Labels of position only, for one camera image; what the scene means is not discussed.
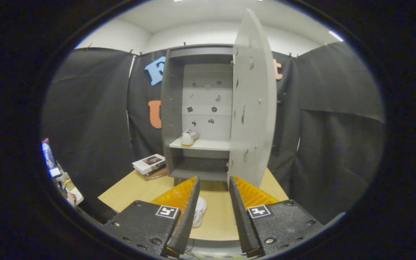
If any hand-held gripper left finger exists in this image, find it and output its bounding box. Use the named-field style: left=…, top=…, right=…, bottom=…
left=103, top=176, right=200, bottom=257

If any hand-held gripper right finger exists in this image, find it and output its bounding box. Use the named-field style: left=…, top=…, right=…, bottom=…
left=229, top=175, right=324, bottom=257

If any white shoe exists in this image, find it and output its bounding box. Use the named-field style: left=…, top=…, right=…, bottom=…
left=181, top=129, right=199, bottom=146
left=192, top=196, right=207, bottom=228

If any grey shoe cabinet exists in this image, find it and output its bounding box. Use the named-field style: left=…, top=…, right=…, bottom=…
left=160, top=44, right=237, bottom=183

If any beige shoe cabinet door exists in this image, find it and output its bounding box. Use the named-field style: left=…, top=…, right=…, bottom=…
left=227, top=8, right=278, bottom=188

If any brown book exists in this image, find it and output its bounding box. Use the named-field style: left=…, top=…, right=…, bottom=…
left=143, top=168, right=168, bottom=181

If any white book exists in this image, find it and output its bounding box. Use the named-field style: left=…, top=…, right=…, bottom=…
left=132, top=154, right=166, bottom=175

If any colourful clutter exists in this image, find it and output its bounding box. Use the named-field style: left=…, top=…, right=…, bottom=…
left=41, top=138, right=84, bottom=208

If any black backdrop cloth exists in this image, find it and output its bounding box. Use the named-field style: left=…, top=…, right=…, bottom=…
left=42, top=42, right=385, bottom=224

